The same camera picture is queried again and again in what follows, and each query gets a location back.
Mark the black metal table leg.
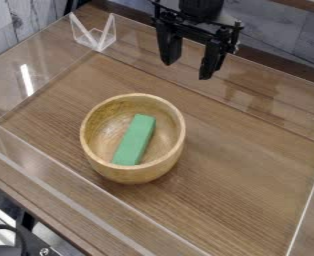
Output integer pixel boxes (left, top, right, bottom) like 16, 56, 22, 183
16, 211, 61, 256

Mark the green rectangular stick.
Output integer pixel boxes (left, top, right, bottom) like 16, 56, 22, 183
112, 114, 156, 166

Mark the wooden bowl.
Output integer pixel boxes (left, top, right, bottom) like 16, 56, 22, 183
80, 93, 187, 184

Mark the clear acrylic corner bracket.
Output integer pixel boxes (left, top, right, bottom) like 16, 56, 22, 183
69, 13, 116, 52

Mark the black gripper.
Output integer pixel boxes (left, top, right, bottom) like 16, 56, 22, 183
149, 0, 244, 80

